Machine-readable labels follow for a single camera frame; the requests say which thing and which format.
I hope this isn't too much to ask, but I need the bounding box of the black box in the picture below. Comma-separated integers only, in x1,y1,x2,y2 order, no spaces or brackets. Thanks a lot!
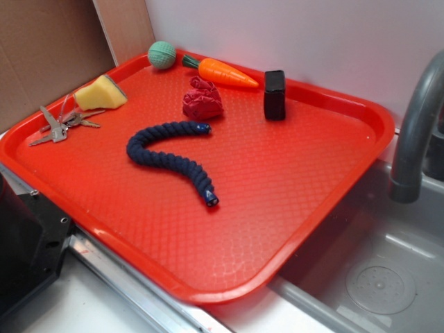
264,70,286,121

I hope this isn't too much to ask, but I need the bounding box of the red plastic tray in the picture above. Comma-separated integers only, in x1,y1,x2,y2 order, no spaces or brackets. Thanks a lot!
1,55,395,305

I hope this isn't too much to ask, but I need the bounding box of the crumpled red cloth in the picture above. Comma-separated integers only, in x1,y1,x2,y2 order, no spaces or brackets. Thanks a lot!
182,76,224,120

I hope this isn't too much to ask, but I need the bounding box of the orange toy carrot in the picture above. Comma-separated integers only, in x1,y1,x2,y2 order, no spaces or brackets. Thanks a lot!
182,54,259,88

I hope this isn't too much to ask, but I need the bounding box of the green rubber ball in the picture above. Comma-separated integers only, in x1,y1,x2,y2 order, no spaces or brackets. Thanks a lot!
148,41,176,69

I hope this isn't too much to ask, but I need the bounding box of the yellow sponge wedge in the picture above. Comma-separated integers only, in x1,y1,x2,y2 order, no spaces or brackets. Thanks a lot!
74,75,128,111

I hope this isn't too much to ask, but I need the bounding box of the silver key bunch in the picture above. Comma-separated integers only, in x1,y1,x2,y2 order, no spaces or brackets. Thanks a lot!
28,93,105,146

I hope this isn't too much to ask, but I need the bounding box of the grey faucet spout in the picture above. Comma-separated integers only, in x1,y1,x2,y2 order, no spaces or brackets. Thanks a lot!
388,51,443,203

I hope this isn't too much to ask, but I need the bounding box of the grey sink basin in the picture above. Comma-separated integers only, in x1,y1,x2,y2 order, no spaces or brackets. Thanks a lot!
270,162,443,332

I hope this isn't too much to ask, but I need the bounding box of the brown cardboard panel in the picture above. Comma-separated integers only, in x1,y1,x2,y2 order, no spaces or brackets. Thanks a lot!
1,1,155,132

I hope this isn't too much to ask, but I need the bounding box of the dark blue rope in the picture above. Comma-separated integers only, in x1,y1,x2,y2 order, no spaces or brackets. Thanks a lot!
126,121,220,208

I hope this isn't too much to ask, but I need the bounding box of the silver metal rail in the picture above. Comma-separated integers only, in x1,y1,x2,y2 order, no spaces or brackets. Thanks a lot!
0,162,232,333

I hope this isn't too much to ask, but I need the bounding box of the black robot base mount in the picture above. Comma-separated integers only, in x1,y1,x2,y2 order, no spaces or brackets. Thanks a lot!
1,177,73,321

